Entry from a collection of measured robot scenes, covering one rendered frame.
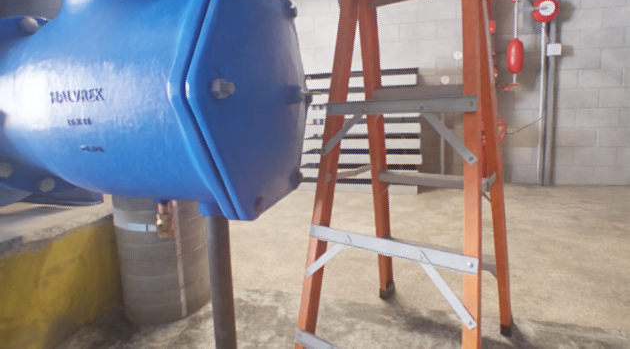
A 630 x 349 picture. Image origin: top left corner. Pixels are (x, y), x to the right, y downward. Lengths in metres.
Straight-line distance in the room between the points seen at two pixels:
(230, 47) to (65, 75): 0.34
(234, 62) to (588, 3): 4.15
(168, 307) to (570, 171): 3.98
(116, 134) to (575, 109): 4.15
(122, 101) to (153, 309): 1.00
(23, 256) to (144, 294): 0.42
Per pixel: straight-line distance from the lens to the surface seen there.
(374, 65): 1.14
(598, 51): 4.44
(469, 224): 0.74
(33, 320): 1.53
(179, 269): 1.44
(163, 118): 0.62
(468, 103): 0.75
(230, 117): 0.59
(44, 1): 7.12
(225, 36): 0.61
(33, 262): 1.47
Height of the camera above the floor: 0.79
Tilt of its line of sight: 6 degrees down
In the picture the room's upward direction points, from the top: 2 degrees counter-clockwise
